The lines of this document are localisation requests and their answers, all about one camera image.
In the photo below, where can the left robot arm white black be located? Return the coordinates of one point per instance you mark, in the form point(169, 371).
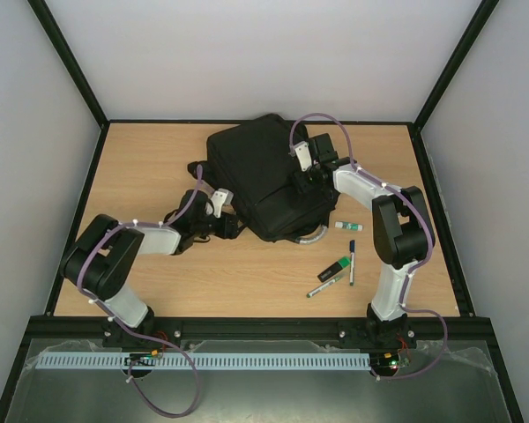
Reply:
point(99, 262)

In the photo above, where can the green capped marker pen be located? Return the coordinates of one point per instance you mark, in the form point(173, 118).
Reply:
point(323, 287)

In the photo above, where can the green glue stick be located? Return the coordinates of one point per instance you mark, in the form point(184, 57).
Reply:
point(348, 226)

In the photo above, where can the black aluminium frame rail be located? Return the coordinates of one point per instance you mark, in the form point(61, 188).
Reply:
point(346, 332)

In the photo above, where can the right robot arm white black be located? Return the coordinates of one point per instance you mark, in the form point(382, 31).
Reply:
point(401, 228)

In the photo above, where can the grey slotted cable duct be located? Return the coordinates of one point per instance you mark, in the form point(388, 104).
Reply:
point(204, 361)

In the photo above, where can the green black highlighter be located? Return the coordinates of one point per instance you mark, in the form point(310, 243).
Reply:
point(334, 269)

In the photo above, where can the bag grey metal handle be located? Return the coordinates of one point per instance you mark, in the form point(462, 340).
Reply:
point(318, 235)

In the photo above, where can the blue capped marker pen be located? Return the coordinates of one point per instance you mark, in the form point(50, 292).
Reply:
point(352, 262)

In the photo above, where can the black student bag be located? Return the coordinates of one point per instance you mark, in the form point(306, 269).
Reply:
point(252, 161)

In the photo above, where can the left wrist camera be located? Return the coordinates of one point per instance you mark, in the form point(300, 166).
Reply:
point(219, 199)

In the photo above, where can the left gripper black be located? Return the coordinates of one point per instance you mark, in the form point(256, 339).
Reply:
point(234, 233)

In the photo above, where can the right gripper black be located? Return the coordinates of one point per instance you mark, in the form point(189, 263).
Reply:
point(302, 181)

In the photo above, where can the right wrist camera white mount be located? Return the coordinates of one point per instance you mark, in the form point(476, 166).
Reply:
point(301, 153)

